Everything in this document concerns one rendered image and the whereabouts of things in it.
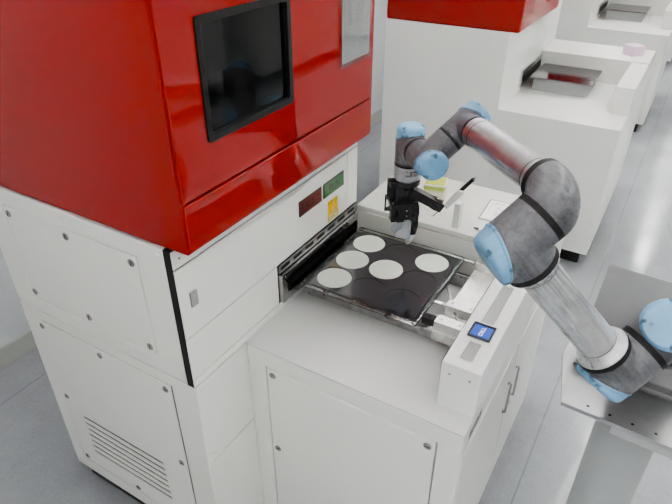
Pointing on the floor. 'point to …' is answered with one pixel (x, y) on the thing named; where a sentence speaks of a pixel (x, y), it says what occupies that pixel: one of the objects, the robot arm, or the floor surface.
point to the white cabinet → (377, 436)
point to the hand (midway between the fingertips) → (409, 239)
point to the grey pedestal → (608, 469)
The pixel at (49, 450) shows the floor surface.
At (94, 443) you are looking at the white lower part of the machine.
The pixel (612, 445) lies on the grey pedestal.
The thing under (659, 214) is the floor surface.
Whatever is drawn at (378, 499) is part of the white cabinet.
